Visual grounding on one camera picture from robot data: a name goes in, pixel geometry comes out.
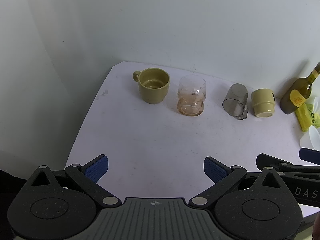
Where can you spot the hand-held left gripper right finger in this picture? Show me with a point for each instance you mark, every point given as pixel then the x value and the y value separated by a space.
pixel 214 170

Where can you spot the grey transparent plastic cup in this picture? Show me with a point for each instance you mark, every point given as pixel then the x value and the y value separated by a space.
pixel 235 102

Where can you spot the yellow packet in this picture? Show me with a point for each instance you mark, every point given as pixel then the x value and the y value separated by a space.
pixel 308 118

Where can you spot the dark olive glass bottle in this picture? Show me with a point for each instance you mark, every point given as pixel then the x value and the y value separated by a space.
pixel 298 93

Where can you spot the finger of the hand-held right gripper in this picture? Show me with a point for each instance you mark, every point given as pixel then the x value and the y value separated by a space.
pixel 310 154
pixel 265 160

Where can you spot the white plastic piece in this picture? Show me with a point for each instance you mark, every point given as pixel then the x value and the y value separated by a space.
pixel 315 106

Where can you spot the olive green mug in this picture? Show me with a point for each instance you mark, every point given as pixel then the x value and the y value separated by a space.
pixel 153 86

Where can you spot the white plastic cup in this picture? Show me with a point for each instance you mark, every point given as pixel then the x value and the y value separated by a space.
pixel 313 136

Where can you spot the cream ceramic cup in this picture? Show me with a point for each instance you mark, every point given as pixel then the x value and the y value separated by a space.
pixel 263 102

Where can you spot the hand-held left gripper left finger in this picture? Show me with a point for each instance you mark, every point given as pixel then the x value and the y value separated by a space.
pixel 96 169

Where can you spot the pink clear glass cup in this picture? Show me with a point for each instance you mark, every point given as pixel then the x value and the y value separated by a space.
pixel 192 96

